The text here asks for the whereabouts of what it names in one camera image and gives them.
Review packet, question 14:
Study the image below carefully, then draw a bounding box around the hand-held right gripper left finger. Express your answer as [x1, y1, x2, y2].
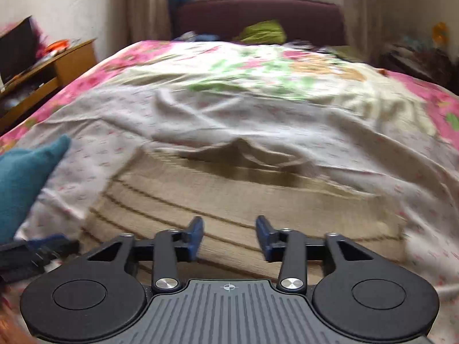
[86, 216, 205, 293]

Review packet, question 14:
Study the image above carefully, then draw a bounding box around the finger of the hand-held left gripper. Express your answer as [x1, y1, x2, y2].
[27, 234, 80, 259]

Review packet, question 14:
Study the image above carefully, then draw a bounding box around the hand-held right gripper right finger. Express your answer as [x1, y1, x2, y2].
[255, 216, 375, 292]

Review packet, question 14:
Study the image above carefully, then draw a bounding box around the blue and white cloth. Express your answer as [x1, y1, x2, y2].
[172, 32, 220, 43]

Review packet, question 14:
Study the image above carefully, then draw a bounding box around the maroon padded headboard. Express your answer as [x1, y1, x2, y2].
[176, 0, 347, 46]

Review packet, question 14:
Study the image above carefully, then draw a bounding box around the dark wooden nightstand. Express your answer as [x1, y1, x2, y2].
[379, 43, 459, 92]

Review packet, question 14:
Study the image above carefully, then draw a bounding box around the beige curtain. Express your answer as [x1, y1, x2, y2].
[120, 0, 173, 42]
[339, 0, 386, 66]

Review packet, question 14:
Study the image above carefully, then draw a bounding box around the wooden cabinet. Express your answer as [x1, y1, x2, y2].
[0, 38, 98, 134]

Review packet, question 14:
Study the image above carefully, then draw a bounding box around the teal cloth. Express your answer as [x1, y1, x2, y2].
[0, 134, 72, 245]

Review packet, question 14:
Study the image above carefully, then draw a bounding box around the white small-print bed sheet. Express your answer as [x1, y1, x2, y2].
[14, 85, 459, 344]

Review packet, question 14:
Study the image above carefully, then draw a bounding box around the orange object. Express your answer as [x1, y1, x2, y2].
[46, 39, 71, 53]

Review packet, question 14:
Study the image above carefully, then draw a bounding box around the pile of books and papers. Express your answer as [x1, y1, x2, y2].
[387, 35, 453, 62]

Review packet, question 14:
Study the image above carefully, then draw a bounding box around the beige striped knit sweater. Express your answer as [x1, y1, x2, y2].
[77, 148, 413, 288]

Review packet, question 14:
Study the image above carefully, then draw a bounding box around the green crumpled cloth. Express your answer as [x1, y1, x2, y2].
[238, 19, 287, 44]

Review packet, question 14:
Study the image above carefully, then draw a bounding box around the pink floral bedspread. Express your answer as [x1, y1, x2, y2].
[0, 39, 459, 155]

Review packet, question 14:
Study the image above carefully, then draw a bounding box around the dark flat screen monitor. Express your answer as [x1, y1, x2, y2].
[0, 16, 38, 85]

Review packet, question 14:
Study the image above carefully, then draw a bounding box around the yellow toy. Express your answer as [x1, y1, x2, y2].
[432, 21, 450, 44]

